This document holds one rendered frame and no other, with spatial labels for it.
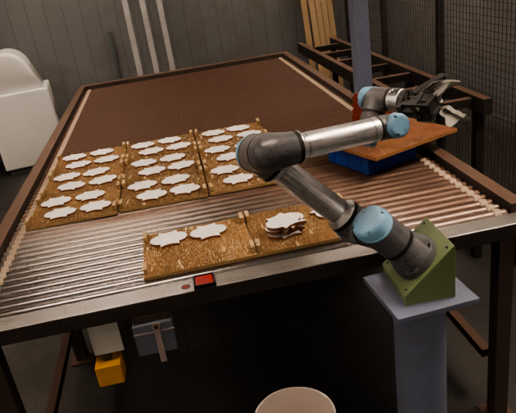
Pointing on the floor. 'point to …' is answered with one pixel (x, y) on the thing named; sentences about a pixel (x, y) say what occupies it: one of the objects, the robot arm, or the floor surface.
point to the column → (419, 344)
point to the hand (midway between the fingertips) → (467, 100)
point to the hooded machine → (18, 109)
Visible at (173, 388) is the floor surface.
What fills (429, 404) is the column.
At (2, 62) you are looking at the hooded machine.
